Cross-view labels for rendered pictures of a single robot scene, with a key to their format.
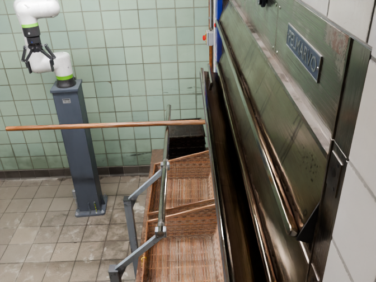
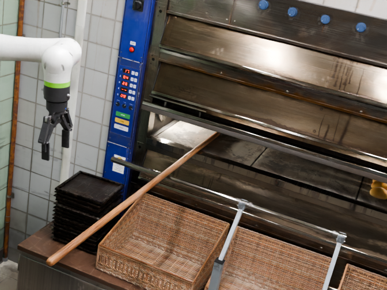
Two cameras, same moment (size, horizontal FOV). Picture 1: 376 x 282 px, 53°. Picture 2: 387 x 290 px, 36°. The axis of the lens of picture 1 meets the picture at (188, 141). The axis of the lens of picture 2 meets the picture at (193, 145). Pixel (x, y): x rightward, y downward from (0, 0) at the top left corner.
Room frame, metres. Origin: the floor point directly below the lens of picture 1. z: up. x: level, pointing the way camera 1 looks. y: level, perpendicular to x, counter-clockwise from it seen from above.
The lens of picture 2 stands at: (1.13, 2.64, 2.41)
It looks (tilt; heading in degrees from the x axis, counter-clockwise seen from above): 22 degrees down; 288
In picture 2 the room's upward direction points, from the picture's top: 11 degrees clockwise
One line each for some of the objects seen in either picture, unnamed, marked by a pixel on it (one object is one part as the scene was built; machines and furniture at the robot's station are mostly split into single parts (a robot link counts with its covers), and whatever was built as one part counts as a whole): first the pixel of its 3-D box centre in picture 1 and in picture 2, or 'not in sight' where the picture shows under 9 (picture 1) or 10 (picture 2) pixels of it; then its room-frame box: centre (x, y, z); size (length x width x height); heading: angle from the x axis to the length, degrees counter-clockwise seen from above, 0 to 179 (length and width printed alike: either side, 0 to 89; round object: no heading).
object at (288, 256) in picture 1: (244, 113); (317, 122); (1.43, -0.24, 1.54); 1.79 x 0.11 x 0.19; 0
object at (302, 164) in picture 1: (247, 52); (330, 72); (1.43, -0.24, 1.80); 1.79 x 0.11 x 0.19; 0
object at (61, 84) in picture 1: (66, 78); not in sight; (2.78, 0.91, 1.23); 0.26 x 0.15 x 0.06; 4
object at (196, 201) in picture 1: (186, 187); (164, 245); (2.02, 0.02, 0.72); 0.56 x 0.49 x 0.28; 179
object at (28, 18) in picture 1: (28, 13); (57, 64); (2.24, 0.88, 1.82); 0.13 x 0.11 x 0.14; 108
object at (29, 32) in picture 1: (31, 31); (56, 91); (2.24, 0.88, 1.72); 0.12 x 0.09 x 0.06; 2
